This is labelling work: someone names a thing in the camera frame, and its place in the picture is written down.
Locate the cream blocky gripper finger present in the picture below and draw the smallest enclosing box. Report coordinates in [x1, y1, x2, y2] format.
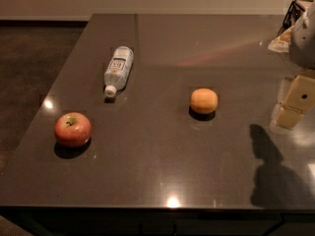
[272, 75, 315, 130]

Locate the crumpled white wrapper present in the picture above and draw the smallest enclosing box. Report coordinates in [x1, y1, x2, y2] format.
[268, 27, 293, 53]

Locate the orange fruit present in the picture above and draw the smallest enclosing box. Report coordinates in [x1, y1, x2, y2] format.
[190, 88, 218, 114]

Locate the clear plastic water bottle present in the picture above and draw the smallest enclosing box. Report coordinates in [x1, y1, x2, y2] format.
[103, 46, 134, 97]

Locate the red apple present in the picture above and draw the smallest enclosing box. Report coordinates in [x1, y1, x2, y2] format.
[54, 112, 92, 148]

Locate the black wire basket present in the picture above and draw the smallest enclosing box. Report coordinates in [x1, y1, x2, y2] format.
[278, 0, 313, 35]

